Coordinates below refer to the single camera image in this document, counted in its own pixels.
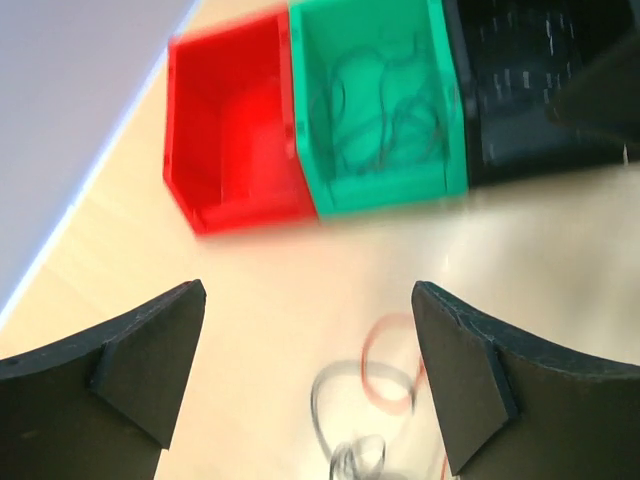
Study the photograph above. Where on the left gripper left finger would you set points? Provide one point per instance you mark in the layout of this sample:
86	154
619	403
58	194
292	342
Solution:
102	403

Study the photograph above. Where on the black plastic bin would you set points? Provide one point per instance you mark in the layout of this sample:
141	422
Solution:
510	58

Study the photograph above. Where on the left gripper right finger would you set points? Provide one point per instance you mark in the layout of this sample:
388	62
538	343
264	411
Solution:
513	405

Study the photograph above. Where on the green plastic bin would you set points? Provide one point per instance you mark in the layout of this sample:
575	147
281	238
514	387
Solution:
378	116

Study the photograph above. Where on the red plastic bin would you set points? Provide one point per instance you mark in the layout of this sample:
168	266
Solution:
230	157

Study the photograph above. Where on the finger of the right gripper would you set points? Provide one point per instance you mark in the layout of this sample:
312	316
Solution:
601	98

